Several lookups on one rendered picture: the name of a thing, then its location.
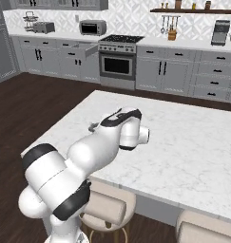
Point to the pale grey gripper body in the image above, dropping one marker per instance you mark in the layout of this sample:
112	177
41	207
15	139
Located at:
94	127

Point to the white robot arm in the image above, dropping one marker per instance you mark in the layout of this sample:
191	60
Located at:
88	152

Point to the grey open drawer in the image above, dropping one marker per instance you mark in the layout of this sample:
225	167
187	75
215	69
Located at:
87	50

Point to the grey cupboard and drawer run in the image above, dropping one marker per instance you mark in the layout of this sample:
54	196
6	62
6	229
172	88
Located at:
189	72

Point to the steel oven with hob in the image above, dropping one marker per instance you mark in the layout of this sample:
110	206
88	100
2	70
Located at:
117	65

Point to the grey base cupboard run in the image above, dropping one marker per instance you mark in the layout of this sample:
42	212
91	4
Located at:
50	63

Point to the beige round stool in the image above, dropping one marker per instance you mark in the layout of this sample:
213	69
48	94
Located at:
110	205
205	229

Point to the steel toaster oven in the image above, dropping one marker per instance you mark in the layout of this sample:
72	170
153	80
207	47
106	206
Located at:
92	28

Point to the steel toaster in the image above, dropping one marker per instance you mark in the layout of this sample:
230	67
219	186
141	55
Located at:
44	27

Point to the tall grey cupboard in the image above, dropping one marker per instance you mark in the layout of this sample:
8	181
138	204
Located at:
3	47

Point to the wooden knife block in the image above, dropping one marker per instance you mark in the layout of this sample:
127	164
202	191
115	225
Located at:
172	34

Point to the small tan shaker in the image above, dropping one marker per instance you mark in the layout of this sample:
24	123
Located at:
162	6
167	6

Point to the brown jar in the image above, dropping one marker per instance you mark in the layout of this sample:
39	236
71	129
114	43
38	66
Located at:
178	4
207	5

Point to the yellow jar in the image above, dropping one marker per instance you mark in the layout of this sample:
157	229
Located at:
194	6

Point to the white wall socket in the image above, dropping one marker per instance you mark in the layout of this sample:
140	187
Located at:
77	18

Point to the grey wall cupboards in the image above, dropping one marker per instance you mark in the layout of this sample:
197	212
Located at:
56	3

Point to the rail with hanging tools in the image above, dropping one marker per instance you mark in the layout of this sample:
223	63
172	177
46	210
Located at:
170	20

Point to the dark wooden wall shelf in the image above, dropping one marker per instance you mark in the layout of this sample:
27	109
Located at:
196	11

